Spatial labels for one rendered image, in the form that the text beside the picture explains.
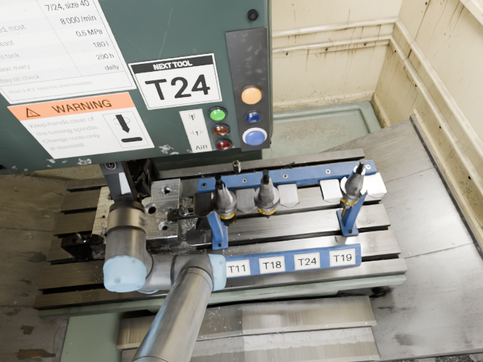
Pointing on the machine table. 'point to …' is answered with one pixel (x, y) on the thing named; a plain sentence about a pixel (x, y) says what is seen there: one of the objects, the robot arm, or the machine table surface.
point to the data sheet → (57, 51)
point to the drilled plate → (173, 234)
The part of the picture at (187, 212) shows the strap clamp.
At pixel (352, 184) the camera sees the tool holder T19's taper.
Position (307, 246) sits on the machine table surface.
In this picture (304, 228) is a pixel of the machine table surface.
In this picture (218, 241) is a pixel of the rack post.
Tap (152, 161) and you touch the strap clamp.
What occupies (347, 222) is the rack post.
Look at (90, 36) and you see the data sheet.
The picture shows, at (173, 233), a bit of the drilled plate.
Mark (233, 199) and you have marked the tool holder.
